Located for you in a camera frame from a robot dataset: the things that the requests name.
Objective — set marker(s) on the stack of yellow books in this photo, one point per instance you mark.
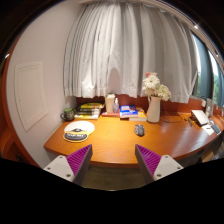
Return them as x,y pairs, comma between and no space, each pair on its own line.
88,111

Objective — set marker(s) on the white curtain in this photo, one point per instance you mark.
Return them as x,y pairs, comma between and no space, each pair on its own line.
111,46

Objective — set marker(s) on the grey computer mouse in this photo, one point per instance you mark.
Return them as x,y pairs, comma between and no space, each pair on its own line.
139,130

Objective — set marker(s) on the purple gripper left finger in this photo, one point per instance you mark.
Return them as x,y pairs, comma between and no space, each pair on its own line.
72,167

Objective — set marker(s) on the blue and white book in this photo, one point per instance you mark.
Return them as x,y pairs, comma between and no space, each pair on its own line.
127,111

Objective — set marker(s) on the white flower bouquet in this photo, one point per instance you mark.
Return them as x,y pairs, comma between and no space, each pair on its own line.
154,88

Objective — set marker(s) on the white ceramic vase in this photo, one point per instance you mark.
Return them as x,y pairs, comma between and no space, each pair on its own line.
153,112

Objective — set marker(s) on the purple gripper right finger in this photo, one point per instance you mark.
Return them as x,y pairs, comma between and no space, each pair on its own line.
153,166

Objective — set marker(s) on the white round mouse pad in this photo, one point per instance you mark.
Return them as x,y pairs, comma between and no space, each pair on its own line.
78,131

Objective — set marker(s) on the clear sanitizer bottle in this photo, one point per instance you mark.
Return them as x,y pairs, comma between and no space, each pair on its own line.
116,106

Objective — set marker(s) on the yellow book under blue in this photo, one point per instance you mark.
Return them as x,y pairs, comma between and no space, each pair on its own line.
141,115

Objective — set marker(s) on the white laptop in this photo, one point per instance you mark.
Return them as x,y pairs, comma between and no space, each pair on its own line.
200,117

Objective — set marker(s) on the cream tissue box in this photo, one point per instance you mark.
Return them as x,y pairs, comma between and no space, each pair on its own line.
109,101

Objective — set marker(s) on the dark green mug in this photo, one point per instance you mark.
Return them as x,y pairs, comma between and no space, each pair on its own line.
68,114

